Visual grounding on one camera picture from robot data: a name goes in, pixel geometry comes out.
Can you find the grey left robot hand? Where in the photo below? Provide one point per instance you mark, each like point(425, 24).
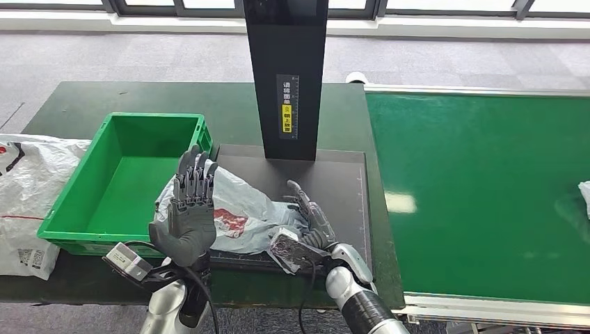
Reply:
point(189, 230)

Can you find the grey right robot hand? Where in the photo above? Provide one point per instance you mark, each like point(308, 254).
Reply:
point(318, 228)

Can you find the grey parcel bag red print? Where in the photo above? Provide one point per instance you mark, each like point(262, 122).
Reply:
point(244, 207)

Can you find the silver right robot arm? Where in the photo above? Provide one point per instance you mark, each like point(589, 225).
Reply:
point(364, 304)

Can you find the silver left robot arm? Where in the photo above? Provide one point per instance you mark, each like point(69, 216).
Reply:
point(166, 309)

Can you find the green conveyor belt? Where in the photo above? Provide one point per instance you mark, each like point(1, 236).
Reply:
point(461, 184)

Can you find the white conveyor roller end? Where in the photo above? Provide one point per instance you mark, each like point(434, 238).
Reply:
point(356, 77)

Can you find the pale parcel bag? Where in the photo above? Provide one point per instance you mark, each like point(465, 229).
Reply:
point(585, 198)

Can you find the black scanner base platform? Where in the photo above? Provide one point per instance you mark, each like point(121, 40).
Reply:
point(341, 193)

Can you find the green plastic crate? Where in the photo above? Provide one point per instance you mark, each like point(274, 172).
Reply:
point(124, 193)

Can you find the black yellow label sticker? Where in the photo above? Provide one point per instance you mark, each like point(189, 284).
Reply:
point(287, 106)

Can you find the white woven sack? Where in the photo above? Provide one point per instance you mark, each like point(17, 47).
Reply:
point(32, 193)

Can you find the black scanner column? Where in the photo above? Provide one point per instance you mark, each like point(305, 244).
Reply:
point(286, 50)

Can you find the dark right wrist camera box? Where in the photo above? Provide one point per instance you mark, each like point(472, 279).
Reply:
point(292, 251)

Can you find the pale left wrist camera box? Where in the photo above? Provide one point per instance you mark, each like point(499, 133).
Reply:
point(128, 260)

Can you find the aluminium conveyor frame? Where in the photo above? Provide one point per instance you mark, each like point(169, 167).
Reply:
point(484, 313)

